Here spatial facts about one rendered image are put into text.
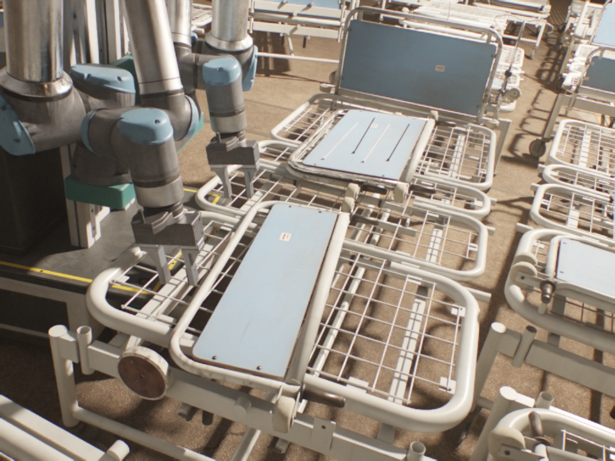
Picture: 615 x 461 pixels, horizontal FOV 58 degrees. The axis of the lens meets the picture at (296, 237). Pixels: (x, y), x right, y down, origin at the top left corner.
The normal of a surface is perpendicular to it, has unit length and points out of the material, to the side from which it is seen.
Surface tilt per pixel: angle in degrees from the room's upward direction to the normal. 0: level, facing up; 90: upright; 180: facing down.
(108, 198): 90
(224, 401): 90
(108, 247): 0
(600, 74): 90
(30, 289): 90
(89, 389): 0
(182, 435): 0
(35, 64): 100
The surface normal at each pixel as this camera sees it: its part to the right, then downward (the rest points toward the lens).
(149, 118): -0.04, -0.85
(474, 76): -0.33, 0.47
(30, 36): 0.25, 0.66
